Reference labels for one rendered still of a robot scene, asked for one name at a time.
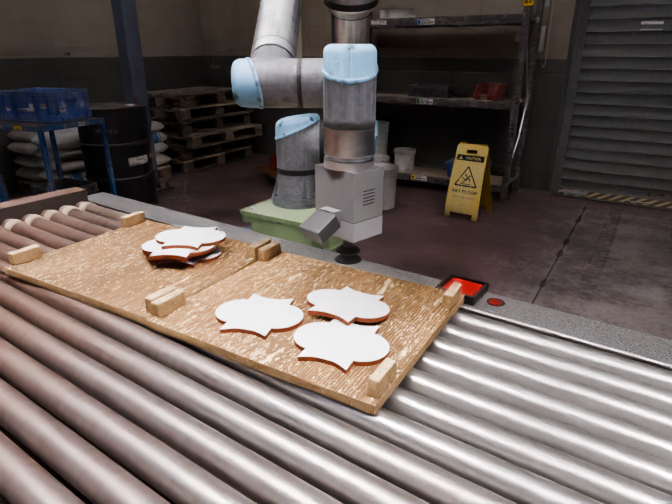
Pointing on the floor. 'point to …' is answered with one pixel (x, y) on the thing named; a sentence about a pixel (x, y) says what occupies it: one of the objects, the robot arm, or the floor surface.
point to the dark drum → (121, 151)
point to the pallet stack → (202, 126)
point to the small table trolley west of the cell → (57, 148)
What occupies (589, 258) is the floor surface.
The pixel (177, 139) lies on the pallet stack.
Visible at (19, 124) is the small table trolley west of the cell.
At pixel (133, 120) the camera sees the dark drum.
